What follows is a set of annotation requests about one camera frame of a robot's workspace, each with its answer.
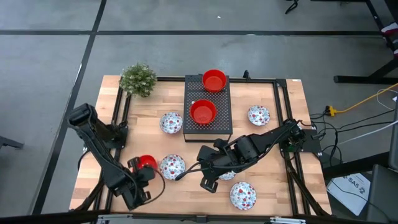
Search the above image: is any black perforated metal rack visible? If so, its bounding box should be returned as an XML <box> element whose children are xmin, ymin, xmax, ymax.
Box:
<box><xmin>182</xmin><ymin>73</ymin><xmax>234</xmax><ymax>143</ymax></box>

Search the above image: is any dark grey case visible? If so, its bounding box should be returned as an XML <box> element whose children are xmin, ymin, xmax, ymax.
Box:
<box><xmin>366</xmin><ymin>164</ymin><xmax>398</xmax><ymax>223</ymax></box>

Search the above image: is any red bowl with floral inside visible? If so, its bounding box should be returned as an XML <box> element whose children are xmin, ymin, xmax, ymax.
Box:
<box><xmin>189</xmin><ymin>99</ymin><xmax>218</xmax><ymax>126</ymax></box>
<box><xmin>247</xmin><ymin>105</ymin><xmax>271</xmax><ymax>127</ymax></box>
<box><xmin>136</xmin><ymin>154</ymin><xmax>159</xmax><ymax>171</ymax></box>
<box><xmin>218</xmin><ymin>170</ymin><xmax>237</xmax><ymax>182</ymax></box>
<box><xmin>201</xmin><ymin>68</ymin><xmax>228</xmax><ymax>93</ymax></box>
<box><xmin>229</xmin><ymin>181</ymin><xmax>257</xmax><ymax>211</ymax></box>
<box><xmin>159</xmin><ymin>153</ymin><xmax>187</xmax><ymax>181</ymax></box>
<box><xmin>159</xmin><ymin>111</ymin><xmax>183</xmax><ymax>135</ymax></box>

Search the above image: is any black floor stand foot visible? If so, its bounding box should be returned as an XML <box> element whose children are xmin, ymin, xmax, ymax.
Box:
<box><xmin>0</xmin><ymin>136</ymin><xmax>25</xmax><ymax>150</ymax></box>

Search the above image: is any black power cable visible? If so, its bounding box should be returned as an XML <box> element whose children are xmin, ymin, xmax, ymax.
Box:
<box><xmin>309</xmin><ymin>108</ymin><xmax>396</xmax><ymax>131</ymax></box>

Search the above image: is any short black floor cable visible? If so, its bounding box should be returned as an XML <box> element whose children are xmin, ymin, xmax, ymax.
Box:
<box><xmin>285</xmin><ymin>0</ymin><xmax>299</xmax><ymax>15</ymax></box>

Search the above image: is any green potted plant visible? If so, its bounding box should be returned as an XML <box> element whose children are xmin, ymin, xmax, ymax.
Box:
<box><xmin>119</xmin><ymin>63</ymin><xmax>159</xmax><ymax>98</ymax></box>

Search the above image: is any black desk frame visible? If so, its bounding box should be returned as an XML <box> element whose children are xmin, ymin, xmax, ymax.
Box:
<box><xmin>334</xmin><ymin>0</ymin><xmax>398</xmax><ymax>85</ymax></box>

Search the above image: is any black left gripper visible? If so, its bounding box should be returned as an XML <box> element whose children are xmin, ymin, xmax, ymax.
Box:
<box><xmin>127</xmin><ymin>156</ymin><xmax>156</xmax><ymax>202</ymax></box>

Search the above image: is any thin white cable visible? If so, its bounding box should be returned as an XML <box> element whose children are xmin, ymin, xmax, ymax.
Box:
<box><xmin>376</xmin><ymin>88</ymin><xmax>398</xmax><ymax>111</ymax></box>

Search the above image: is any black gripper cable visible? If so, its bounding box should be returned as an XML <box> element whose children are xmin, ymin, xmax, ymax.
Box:
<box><xmin>174</xmin><ymin>161</ymin><xmax>218</xmax><ymax>182</ymax></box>
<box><xmin>141</xmin><ymin>167</ymin><xmax>166</xmax><ymax>206</ymax></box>

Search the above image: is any red white striped cloth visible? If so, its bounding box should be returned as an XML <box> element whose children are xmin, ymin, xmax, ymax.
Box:
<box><xmin>381</xmin><ymin>21</ymin><xmax>398</xmax><ymax>60</ymax></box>

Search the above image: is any white printed paper sheet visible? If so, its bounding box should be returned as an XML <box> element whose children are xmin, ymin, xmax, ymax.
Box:
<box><xmin>326</xmin><ymin>172</ymin><xmax>373</xmax><ymax>217</ymax></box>

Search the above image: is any thick white cable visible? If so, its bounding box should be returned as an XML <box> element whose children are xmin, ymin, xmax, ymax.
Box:
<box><xmin>337</xmin><ymin>119</ymin><xmax>398</xmax><ymax>146</ymax></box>

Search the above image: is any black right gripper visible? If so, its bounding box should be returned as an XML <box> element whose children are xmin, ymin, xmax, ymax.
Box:
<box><xmin>197</xmin><ymin>138</ymin><xmax>243</xmax><ymax>194</ymax></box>

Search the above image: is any yellow extension cord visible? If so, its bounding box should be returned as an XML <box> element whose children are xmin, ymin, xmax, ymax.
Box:
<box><xmin>325</xmin><ymin>82</ymin><xmax>398</xmax><ymax>118</ymax></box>

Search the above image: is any black floor beam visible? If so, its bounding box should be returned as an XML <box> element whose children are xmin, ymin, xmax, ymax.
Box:
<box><xmin>323</xmin><ymin>152</ymin><xmax>389</xmax><ymax>180</ymax></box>

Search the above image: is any black aluminium table frame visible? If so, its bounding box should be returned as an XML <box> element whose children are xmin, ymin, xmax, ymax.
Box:
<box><xmin>70</xmin><ymin>70</ymin><xmax>332</xmax><ymax>224</ymax></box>

